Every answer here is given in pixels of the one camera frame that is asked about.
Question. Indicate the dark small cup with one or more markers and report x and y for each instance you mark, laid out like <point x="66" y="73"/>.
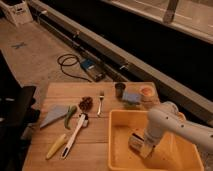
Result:
<point x="119" y="89"/>

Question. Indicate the brown pine cone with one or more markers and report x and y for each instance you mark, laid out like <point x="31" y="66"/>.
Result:
<point x="86" y="103"/>

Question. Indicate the silver fork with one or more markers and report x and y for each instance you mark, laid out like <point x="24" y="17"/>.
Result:
<point x="101" y="98"/>

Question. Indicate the blue-grey cloth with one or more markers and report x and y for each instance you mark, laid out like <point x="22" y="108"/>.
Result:
<point x="55" y="113"/>

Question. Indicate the yellow plastic tray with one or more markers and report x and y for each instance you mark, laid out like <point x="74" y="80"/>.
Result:
<point x="173" y="153"/>

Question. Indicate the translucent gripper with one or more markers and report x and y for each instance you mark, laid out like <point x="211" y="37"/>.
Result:
<point x="146" y="150"/>

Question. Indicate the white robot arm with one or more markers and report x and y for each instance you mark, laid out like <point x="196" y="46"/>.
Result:
<point x="164" y="117"/>

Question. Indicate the white long-handled brush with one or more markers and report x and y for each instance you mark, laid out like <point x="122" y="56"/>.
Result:
<point x="83" y="120"/>

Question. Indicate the wooden board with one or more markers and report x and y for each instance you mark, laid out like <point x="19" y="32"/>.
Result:
<point x="90" y="150"/>

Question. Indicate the white box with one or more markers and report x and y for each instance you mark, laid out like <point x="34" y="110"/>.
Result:
<point x="17" y="14"/>

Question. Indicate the black chair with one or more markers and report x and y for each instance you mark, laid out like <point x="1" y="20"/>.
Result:
<point x="19" y="115"/>

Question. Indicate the blue black power device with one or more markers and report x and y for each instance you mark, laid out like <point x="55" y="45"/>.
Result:
<point x="93" y="71"/>

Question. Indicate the orange tape roll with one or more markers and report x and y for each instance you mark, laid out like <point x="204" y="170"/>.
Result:
<point x="147" y="93"/>

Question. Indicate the green pepper toy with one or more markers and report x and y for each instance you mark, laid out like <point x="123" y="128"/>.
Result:
<point x="71" y="111"/>

